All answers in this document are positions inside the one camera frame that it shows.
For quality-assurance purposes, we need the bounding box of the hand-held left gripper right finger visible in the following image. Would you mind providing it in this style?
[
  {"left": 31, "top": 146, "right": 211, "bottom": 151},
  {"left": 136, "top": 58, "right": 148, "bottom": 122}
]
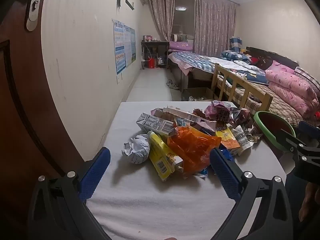
[{"left": 209, "top": 148, "right": 293, "bottom": 240}]

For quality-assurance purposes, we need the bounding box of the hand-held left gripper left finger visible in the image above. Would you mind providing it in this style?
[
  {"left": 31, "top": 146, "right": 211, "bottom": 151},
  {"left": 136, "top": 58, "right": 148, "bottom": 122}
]
[{"left": 27, "top": 147, "right": 112, "bottom": 240}]

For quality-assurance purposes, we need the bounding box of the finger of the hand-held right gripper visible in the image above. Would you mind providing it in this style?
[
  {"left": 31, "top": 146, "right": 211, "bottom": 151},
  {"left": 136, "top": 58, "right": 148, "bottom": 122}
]
[
  {"left": 298, "top": 121, "right": 320, "bottom": 140},
  {"left": 273, "top": 129, "right": 320, "bottom": 165}
]

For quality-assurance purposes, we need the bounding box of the green rimmed red bin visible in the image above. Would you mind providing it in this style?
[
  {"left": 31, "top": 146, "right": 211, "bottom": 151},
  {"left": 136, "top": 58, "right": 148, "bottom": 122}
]
[{"left": 254, "top": 111, "right": 297, "bottom": 153}]

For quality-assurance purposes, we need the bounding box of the yellow orange drink carton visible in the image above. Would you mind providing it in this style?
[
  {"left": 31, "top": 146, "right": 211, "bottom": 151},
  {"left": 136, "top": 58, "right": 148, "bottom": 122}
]
[{"left": 215, "top": 124, "right": 240, "bottom": 157}]

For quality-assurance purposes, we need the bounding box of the white milk carton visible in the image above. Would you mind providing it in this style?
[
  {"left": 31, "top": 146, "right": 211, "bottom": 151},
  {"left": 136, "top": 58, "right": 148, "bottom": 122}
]
[{"left": 136, "top": 112, "right": 175, "bottom": 137}]

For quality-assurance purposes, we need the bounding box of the person's right hand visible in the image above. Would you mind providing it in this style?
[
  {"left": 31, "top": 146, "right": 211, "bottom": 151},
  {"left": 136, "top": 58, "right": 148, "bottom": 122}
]
[{"left": 299, "top": 182, "right": 320, "bottom": 222}]

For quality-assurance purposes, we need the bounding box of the wooden bed with bedding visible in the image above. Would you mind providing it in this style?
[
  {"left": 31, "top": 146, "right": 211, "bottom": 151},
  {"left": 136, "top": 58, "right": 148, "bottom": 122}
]
[{"left": 217, "top": 75, "right": 310, "bottom": 128}]

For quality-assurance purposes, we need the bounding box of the crumpled white paper cup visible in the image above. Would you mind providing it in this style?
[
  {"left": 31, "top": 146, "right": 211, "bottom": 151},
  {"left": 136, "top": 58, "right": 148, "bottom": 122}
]
[{"left": 231, "top": 125, "right": 263, "bottom": 155}]

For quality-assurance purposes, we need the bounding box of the orange plastic bag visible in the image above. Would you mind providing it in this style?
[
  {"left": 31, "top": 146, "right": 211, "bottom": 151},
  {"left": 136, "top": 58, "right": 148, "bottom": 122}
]
[{"left": 167, "top": 126, "right": 222, "bottom": 175}]

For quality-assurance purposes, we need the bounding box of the folded pink quilt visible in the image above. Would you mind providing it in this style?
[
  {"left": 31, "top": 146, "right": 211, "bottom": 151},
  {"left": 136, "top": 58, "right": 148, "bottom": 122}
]
[{"left": 264, "top": 60, "right": 320, "bottom": 119}]

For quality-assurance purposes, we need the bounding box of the crumpled white paper ball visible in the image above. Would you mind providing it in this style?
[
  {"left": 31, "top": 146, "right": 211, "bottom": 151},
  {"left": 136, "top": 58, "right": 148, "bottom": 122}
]
[{"left": 122, "top": 134, "right": 151, "bottom": 164}]

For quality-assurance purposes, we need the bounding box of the striped pillow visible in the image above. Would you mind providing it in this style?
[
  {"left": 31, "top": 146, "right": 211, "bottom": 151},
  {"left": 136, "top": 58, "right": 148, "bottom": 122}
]
[{"left": 294, "top": 66, "right": 320, "bottom": 93}]

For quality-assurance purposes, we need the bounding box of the crumpled silver foil wrapper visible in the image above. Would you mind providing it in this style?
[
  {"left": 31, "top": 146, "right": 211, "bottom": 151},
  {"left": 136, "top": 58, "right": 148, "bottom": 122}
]
[{"left": 231, "top": 107, "right": 253, "bottom": 128}]

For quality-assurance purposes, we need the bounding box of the white table cover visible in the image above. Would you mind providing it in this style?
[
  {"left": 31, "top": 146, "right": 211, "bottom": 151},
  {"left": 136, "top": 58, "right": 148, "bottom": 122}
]
[{"left": 85, "top": 101, "right": 287, "bottom": 240}]

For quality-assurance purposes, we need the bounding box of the pink snack wrapper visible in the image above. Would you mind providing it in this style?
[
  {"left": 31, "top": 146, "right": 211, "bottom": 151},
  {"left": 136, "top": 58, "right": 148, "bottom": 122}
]
[{"left": 204, "top": 100, "right": 233, "bottom": 122}]

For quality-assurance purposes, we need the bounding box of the yellow snack box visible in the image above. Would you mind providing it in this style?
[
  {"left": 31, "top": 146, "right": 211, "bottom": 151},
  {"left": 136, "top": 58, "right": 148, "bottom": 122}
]
[{"left": 148, "top": 131, "right": 184, "bottom": 182}]

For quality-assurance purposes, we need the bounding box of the blue cartoon blanket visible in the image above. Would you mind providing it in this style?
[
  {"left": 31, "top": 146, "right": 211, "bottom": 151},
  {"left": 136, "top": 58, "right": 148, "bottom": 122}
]
[{"left": 220, "top": 62, "right": 269, "bottom": 84}]

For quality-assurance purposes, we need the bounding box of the dark headboard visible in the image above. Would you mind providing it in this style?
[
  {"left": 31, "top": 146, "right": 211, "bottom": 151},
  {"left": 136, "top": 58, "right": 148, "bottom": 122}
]
[{"left": 246, "top": 46, "right": 299, "bottom": 69}]

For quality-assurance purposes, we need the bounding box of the torn long cardboard box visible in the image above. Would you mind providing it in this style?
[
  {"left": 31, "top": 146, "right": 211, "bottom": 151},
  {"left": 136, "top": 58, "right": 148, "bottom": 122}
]
[{"left": 151, "top": 106, "right": 217, "bottom": 130}]

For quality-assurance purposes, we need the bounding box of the open cardboard box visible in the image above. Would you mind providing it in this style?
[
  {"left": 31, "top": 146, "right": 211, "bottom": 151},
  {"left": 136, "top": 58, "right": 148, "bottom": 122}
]
[{"left": 181, "top": 87, "right": 214, "bottom": 102}]

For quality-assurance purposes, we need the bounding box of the brown wooden door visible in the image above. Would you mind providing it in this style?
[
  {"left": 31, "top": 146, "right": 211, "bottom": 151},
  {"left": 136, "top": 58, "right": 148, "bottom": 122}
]
[{"left": 0, "top": 0, "right": 88, "bottom": 240}]

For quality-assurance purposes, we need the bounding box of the blue cartoon pillow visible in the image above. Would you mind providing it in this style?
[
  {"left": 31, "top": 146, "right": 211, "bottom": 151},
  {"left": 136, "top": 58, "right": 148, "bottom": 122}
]
[{"left": 221, "top": 50, "right": 252, "bottom": 62}]

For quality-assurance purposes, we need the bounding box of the pair of slippers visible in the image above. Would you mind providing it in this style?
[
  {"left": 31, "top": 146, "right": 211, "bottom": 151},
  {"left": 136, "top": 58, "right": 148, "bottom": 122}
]
[{"left": 166, "top": 79, "right": 180, "bottom": 90}]

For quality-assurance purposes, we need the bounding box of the blue plaid pillow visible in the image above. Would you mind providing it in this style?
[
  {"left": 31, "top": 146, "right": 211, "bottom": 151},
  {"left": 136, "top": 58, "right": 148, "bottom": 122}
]
[{"left": 229, "top": 37, "right": 243, "bottom": 53}]

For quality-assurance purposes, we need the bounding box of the blue plaid bed quilt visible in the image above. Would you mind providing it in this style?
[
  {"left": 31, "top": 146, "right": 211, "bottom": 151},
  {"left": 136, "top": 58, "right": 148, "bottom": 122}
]
[{"left": 168, "top": 52, "right": 218, "bottom": 75}]

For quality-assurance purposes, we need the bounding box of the folded purple quilt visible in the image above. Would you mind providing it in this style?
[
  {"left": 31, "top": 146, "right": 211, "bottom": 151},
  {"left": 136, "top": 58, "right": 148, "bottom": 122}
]
[{"left": 169, "top": 41, "right": 194, "bottom": 53}]

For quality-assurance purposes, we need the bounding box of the pink patterned curtain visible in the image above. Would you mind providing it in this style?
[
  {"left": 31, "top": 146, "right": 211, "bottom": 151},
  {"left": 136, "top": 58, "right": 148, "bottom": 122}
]
[
  {"left": 150, "top": 0, "right": 175, "bottom": 42},
  {"left": 194, "top": 0, "right": 237, "bottom": 55}
]

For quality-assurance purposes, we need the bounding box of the dark desk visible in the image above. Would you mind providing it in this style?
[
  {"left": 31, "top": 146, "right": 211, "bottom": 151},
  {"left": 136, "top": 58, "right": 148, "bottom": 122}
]
[{"left": 141, "top": 41, "right": 170, "bottom": 69}]

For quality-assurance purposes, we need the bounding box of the window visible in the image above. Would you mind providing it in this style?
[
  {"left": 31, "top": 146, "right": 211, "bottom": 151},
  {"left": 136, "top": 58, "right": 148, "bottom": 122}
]
[{"left": 174, "top": 0, "right": 197, "bottom": 40}]

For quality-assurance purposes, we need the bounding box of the wooden bed frame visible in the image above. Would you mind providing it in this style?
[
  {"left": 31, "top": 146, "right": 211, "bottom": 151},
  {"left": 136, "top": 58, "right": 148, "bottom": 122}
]
[{"left": 211, "top": 63, "right": 273, "bottom": 112}]

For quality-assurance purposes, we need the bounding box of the blue chart wall poster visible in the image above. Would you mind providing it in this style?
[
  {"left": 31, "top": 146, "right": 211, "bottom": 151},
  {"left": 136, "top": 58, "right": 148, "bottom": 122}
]
[{"left": 112, "top": 19, "right": 126, "bottom": 75}]

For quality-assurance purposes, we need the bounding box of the wall poster with green base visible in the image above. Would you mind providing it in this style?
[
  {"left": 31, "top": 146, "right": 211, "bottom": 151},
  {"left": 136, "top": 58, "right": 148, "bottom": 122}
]
[{"left": 124, "top": 24, "right": 137, "bottom": 67}]

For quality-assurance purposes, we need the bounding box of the silver door handle plate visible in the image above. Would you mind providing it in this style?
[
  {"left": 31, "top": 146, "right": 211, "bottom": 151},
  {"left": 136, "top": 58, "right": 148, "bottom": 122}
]
[{"left": 25, "top": 0, "right": 42, "bottom": 32}]

